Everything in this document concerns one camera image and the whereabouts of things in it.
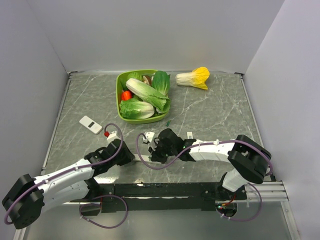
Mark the slim white remote control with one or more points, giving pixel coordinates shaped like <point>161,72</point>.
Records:
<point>146,158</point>

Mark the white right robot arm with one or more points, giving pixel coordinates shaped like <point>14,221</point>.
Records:
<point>250,160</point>

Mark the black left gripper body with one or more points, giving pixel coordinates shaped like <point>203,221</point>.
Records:
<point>124,158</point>

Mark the wide white remote control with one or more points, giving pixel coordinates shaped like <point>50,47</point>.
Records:
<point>90,124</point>

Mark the green plastic bowl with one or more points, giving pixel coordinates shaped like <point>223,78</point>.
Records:
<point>119,90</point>

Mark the white remote battery cover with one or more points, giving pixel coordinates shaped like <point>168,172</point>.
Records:
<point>190,135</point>

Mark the yellow napa cabbage toy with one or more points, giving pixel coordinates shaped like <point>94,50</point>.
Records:
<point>197,78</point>

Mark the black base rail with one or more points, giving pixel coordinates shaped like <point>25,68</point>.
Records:
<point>160,196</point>

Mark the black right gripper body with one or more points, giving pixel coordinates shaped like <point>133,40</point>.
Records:
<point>161,151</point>

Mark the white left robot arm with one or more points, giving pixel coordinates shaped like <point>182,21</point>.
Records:
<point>30,196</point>

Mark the orange pepper toy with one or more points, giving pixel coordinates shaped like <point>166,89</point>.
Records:
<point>126,95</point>

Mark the white green cabbage toy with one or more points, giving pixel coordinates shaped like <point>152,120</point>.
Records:
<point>134,109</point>

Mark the brown mushroom toy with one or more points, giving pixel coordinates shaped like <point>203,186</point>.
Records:
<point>147,80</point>

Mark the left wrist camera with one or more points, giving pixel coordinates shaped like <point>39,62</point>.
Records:
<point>111,136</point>

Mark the green leafy lettuce toy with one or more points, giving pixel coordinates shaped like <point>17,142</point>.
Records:
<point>130,75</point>

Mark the green bok choy toy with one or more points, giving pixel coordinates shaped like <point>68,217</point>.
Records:
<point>161,82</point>

